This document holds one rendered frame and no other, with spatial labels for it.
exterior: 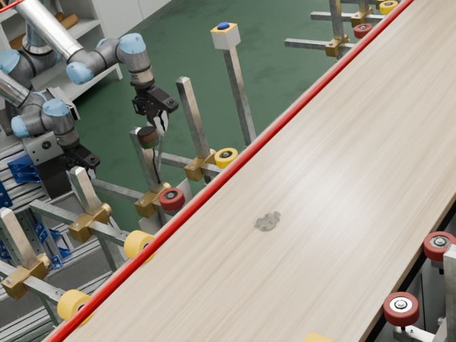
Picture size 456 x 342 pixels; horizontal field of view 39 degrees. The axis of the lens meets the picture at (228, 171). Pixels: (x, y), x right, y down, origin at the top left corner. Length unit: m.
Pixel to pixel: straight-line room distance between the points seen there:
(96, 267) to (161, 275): 1.28
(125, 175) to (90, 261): 1.03
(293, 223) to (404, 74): 0.87
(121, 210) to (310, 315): 2.28
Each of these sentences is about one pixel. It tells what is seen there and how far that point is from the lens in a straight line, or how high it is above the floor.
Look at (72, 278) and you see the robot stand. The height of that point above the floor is 0.21.
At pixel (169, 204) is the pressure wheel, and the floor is 0.90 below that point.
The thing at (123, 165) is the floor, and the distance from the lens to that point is 4.09.
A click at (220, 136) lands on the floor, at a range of 4.06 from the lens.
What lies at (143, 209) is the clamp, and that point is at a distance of 2.11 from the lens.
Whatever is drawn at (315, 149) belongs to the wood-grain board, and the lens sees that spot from 2.09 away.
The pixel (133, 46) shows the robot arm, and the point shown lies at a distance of 2.06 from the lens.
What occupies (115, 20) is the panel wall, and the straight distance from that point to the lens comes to 5.87.
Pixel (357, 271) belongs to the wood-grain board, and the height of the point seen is 0.90.
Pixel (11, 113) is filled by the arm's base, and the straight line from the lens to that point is 2.57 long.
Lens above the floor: 2.05
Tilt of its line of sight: 33 degrees down
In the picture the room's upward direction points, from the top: 15 degrees counter-clockwise
